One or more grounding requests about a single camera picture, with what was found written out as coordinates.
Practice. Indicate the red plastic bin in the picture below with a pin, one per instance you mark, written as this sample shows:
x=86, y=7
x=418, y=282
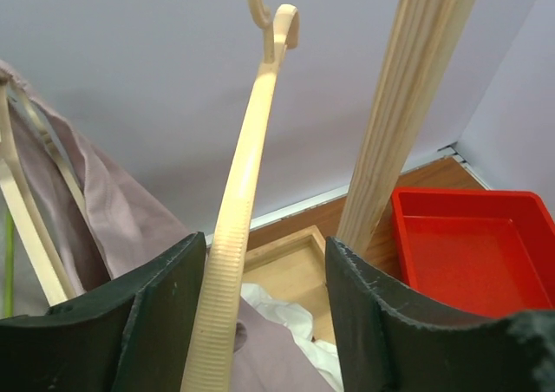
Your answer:
x=490, y=253

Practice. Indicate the wooden hanger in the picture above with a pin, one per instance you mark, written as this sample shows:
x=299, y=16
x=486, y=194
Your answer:
x=209, y=358
x=37, y=186

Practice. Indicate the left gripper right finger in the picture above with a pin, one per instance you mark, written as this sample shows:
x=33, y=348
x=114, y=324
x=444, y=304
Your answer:
x=390, y=337

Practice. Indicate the wooden hanger under mauve top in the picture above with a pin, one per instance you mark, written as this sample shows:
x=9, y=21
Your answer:
x=37, y=186

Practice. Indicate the mauve tank top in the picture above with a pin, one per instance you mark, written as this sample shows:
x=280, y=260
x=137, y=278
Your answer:
x=126, y=227

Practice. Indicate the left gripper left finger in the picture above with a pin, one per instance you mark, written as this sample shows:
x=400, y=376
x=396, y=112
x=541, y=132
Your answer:
x=130, y=334

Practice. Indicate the wooden clothes rack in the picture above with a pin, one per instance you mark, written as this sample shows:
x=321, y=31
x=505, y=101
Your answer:
x=422, y=40

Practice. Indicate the white hanging garment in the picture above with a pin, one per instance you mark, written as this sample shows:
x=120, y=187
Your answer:
x=322, y=354

